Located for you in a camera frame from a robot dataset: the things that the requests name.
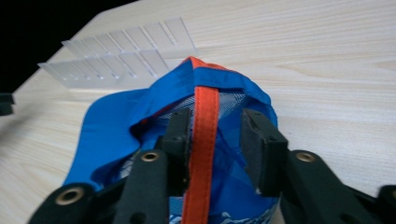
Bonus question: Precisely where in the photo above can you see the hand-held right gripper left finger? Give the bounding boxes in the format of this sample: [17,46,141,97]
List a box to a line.
[154,107,192,197]

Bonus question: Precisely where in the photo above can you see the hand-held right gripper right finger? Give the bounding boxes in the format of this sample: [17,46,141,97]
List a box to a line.
[240,108,290,198]

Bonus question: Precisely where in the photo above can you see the blue cap with orange strap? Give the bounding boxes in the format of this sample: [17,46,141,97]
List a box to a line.
[63,56,279,224]

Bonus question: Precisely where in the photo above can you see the clear plastic divider rack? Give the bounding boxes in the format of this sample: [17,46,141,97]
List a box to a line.
[37,17,200,90]

